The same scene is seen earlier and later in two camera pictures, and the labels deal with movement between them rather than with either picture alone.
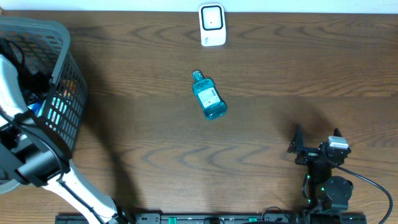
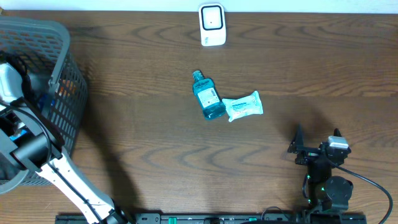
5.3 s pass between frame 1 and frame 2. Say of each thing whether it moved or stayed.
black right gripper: stayed
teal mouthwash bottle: stayed
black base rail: stayed
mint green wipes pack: moved
